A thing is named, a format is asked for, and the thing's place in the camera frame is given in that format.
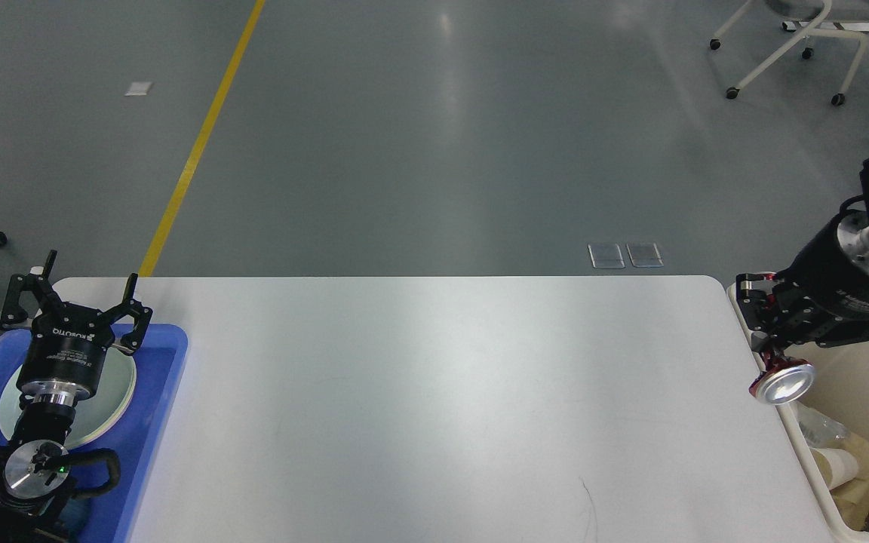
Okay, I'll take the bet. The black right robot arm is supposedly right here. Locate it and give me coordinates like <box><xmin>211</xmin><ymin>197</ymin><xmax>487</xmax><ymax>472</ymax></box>
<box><xmin>734</xmin><ymin>158</ymin><xmax>869</xmax><ymax>355</ymax></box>

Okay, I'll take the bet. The red foil wrapper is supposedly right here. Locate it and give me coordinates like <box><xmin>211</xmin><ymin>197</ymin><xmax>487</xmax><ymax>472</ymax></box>
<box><xmin>748</xmin><ymin>333</ymin><xmax>816</xmax><ymax>406</ymax></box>

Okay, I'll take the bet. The blue plastic tray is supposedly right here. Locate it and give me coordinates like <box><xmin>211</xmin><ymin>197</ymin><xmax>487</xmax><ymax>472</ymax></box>
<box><xmin>0</xmin><ymin>324</ymin><xmax>189</xmax><ymax>542</ymax></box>

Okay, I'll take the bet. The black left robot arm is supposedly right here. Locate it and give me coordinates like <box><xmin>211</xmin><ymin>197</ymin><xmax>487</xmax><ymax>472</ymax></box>
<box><xmin>0</xmin><ymin>250</ymin><xmax>152</xmax><ymax>542</ymax></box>

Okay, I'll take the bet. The silver foil bag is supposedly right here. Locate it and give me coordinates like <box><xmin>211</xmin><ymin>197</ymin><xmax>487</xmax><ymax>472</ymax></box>
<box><xmin>793</xmin><ymin>401</ymin><xmax>849</xmax><ymax>449</ymax></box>

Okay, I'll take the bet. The floor outlet cover right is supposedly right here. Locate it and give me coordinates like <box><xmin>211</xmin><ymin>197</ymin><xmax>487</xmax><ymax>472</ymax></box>
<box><xmin>625</xmin><ymin>243</ymin><xmax>665</xmax><ymax>268</ymax></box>

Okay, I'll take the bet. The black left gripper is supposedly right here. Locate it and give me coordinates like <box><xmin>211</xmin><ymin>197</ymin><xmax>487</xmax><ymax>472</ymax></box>
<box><xmin>0</xmin><ymin>250</ymin><xmax>154</xmax><ymax>408</ymax></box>

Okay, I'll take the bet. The floor outlet cover left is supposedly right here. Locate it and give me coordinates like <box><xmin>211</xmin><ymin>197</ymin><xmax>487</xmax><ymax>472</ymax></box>
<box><xmin>588</xmin><ymin>243</ymin><xmax>625</xmax><ymax>269</ymax></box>

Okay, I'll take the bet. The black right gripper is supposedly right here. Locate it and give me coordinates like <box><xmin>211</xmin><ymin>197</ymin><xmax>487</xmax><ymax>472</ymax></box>
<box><xmin>735</xmin><ymin>213</ymin><xmax>869</xmax><ymax>353</ymax></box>

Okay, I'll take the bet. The white office chair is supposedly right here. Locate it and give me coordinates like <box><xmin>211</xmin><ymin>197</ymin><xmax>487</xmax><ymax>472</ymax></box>
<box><xmin>724</xmin><ymin>1</ymin><xmax>869</xmax><ymax>107</ymax></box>

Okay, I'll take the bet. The floor outlet cover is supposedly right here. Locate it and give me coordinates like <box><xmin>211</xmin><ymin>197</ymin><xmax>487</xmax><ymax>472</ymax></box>
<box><xmin>625</xmin><ymin>243</ymin><xmax>665</xmax><ymax>268</ymax></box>
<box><xmin>588</xmin><ymin>243</ymin><xmax>625</xmax><ymax>269</ymax></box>

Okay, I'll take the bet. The light green plate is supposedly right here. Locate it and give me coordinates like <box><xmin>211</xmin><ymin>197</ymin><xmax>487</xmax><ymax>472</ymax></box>
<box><xmin>0</xmin><ymin>350</ymin><xmax>137</xmax><ymax>449</ymax></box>

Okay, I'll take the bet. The white paper cup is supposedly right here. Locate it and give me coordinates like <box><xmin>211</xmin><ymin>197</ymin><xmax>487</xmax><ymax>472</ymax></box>
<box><xmin>810</xmin><ymin>447</ymin><xmax>860</xmax><ymax>490</ymax></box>

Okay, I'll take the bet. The brown paper bag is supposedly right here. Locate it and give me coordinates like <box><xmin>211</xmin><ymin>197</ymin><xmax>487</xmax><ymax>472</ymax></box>
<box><xmin>830</xmin><ymin>433</ymin><xmax>869</xmax><ymax>532</ymax></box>

